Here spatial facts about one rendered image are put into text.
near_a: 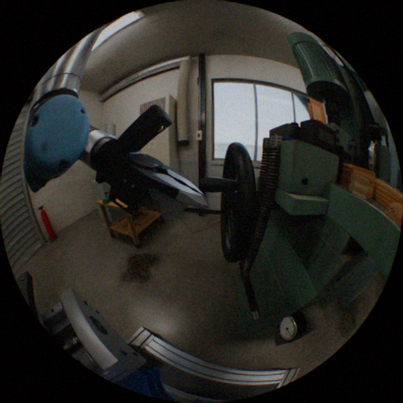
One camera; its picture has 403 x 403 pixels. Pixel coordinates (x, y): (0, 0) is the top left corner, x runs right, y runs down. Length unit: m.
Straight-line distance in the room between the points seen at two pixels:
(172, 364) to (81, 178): 2.89
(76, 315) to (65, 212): 2.63
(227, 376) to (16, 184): 2.93
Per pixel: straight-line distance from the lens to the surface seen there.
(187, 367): 0.72
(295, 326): 0.28
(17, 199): 2.67
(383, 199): 0.39
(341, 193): 0.26
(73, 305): 0.22
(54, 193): 2.71
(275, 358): 1.04
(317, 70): 0.51
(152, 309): 1.01
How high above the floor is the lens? 0.92
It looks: 22 degrees down
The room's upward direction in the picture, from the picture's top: straight up
